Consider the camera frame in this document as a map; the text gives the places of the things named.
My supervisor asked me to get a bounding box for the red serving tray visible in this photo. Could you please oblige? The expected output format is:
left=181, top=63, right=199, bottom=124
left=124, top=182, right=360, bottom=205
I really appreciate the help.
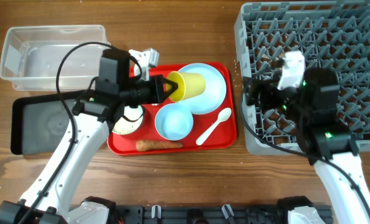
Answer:
left=107, top=62, right=237, bottom=156

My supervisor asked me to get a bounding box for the grey dishwasher rack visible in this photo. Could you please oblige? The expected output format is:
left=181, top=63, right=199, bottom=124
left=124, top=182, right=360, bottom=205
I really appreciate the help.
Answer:
left=234, top=1, right=370, bottom=152

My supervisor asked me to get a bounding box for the left black cable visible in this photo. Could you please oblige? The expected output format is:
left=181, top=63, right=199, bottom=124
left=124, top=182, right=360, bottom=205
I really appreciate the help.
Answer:
left=16, top=41, right=144, bottom=224

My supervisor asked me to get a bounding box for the light blue plate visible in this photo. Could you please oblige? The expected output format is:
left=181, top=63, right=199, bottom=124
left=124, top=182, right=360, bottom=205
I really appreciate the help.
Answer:
left=176, top=63, right=227, bottom=114

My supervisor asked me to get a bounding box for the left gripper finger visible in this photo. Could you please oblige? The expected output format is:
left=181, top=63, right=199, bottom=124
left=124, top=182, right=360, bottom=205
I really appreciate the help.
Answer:
left=164, top=78, right=178, bottom=86
left=164, top=86, right=178, bottom=100

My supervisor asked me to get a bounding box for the clear plastic bin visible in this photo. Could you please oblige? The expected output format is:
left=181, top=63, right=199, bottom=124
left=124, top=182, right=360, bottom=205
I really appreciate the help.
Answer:
left=0, top=25, right=108, bottom=91

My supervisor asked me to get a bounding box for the orange carrot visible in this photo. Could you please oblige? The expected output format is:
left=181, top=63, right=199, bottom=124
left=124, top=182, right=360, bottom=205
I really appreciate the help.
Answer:
left=135, top=140, right=183, bottom=152

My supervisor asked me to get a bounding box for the black plastic tray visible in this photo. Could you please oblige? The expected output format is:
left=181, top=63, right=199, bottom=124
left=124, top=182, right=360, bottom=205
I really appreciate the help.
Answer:
left=11, top=93, right=69, bottom=155

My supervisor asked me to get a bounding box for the light blue small bowl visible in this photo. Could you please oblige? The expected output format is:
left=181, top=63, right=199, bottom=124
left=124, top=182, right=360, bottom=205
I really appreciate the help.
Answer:
left=154, top=103, right=194, bottom=141

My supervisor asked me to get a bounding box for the right black cable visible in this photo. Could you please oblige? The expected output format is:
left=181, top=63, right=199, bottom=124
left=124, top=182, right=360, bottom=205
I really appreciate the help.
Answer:
left=240, top=77, right=370, bottom=224

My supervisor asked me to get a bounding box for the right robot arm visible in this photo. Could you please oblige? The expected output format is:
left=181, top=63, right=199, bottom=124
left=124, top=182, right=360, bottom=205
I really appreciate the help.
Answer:
left=240, top=68, right=370, bottom=223

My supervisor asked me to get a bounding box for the black cable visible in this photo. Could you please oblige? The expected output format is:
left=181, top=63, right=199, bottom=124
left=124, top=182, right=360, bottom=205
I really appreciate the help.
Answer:
left=240, top=77, right=370, bottom=224
left=16, top=41, right=144, bottom=224

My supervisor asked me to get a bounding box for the yellow plastic cup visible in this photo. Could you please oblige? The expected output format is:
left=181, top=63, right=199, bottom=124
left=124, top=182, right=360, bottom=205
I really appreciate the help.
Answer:
left=167, top=71, right=206, bottom=102

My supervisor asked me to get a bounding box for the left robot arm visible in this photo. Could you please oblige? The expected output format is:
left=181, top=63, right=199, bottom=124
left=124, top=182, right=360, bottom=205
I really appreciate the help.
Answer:
left=0, top=45, right=178, bottom=223

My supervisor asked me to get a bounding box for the white plastic spoon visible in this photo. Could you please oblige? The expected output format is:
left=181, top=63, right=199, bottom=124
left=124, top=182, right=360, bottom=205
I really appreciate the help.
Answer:
left=196, top=108, right=232, bottom=146

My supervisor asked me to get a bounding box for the green bowl with rice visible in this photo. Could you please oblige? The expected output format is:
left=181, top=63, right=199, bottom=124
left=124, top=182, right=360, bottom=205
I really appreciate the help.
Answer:
left=112, top=106, right=144, bottom=135

